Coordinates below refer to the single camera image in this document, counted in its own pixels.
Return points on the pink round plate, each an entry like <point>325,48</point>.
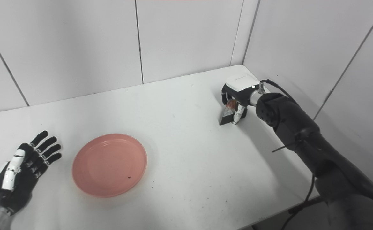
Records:
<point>109,164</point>

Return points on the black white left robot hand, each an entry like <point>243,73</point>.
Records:
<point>17,188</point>

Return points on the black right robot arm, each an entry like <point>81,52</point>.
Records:
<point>301,134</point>

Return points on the black table frame bar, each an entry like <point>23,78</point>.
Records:
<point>301,206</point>

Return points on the chocolate cake slice with fruit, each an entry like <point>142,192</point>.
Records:
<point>226,118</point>

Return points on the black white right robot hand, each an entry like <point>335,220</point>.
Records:
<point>240,86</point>

